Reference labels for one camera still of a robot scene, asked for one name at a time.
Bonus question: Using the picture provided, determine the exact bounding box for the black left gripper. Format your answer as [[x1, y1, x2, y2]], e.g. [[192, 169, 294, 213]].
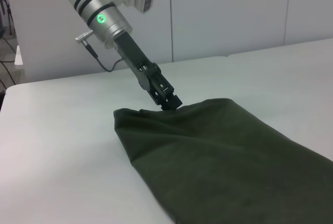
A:
[[113, 32, 183, 112]]

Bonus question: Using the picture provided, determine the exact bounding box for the dark green printed t-shirt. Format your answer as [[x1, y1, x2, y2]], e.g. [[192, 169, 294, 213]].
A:
[[113, 98, 333, 224]]

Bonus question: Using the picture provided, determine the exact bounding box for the black tripod stand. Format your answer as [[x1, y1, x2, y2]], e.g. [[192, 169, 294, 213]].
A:
[[0, 0, 17, 91]]

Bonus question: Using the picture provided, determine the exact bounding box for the dark left arm cable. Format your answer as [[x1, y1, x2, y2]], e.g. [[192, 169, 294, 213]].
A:
[[83, 41, 129, 73]]

